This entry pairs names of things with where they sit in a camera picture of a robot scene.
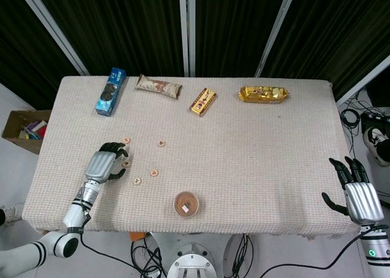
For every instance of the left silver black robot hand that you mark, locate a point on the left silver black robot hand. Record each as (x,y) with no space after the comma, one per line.
(100,166)

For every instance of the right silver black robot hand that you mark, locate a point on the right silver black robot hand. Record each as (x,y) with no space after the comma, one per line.
(364,203)

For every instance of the round wooden X game piece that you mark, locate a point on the round wooden X game piece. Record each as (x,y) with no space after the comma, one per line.
(137,181)

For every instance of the wooden chess piece red character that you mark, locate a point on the wooden chess piece red character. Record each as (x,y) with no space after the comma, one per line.
(154,172)
(127,140)

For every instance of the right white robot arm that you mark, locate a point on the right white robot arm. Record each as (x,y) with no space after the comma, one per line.
(376,247)

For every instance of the black white sneaker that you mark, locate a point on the black white sneaker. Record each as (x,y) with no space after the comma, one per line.
(376,141)

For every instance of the brown cardboard box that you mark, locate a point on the brown cardboard box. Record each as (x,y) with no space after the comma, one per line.
(30,145)

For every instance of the blue cookie box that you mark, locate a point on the blue cookie box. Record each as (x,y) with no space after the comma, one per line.
(110,92)

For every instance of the purple booklet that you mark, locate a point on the purple booklet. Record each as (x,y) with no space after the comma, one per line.
(36,126)

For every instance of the orange tag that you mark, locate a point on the orange tag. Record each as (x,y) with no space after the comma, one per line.
(137,236)

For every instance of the yellow blue booklet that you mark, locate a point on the yellow blue booklet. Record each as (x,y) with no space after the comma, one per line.
(27,135)

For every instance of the black power strip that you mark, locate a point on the black power strip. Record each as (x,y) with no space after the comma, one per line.
(374,117)

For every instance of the clear jar of rubber bands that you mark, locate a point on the clear jar of rubber bands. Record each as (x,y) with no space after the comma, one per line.
(186,205)

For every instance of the beige brown snack packet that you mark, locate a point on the beige brown snack packet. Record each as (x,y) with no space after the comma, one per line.
(158,87)

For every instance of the white shoe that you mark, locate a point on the white shoe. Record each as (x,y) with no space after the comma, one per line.
(12,212)

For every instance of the yellow red small carton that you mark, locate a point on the yellow red small carton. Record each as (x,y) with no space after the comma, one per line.
(203,101)

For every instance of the beige waffle tablecloth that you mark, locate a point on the beige waffle tablecloth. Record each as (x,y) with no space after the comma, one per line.
(243,156)

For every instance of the silver robot torso column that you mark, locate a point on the silver robot torso column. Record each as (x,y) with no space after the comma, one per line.
(192,261)

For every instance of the dark curtain panel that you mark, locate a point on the dark curtain panel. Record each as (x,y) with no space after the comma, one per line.
(335,31)
(234,25)
(122,25)
(18,46)

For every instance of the gold foil snack packet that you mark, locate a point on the gold foil snack packet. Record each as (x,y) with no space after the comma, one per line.
(262,94)

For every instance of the white round robot pedestal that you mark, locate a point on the white round robot pedestal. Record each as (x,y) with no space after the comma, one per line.
(158,244)

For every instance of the white double partition post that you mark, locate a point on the white double partition post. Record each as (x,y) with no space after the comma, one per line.
(186,31)

